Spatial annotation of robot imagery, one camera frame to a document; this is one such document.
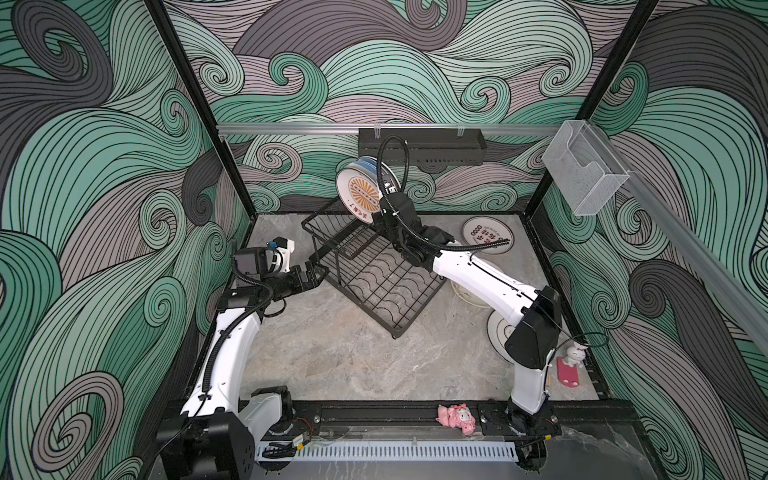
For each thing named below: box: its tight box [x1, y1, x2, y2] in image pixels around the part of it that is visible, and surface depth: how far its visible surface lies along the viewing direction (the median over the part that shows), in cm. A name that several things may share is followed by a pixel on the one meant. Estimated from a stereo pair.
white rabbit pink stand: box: [557, 342, 588, 388], surface depth 80 cm
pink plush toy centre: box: [435, 403, 476, 436], surface depth 73 cm
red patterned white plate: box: [462, 216, 515, 255], surface depth 116 cm
